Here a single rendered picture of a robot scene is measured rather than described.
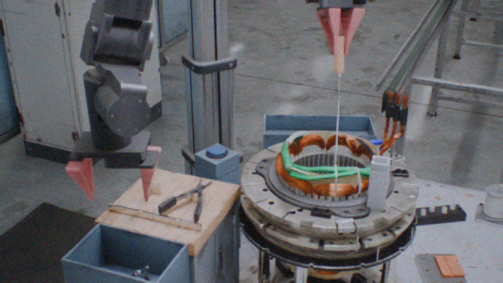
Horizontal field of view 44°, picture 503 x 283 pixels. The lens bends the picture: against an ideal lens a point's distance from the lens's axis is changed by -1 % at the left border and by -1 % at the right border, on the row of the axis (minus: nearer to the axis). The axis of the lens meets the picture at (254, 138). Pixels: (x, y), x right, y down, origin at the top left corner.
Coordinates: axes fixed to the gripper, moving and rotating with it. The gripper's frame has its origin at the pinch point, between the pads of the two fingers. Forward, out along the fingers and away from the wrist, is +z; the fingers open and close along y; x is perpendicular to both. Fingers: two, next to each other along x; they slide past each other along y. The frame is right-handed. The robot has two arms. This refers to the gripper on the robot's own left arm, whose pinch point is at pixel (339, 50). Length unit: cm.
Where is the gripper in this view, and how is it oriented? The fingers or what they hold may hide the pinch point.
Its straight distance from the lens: 104.2
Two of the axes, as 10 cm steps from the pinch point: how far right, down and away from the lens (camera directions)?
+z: 0.0, 9.9, 1.0
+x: -2.0, -1.0, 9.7
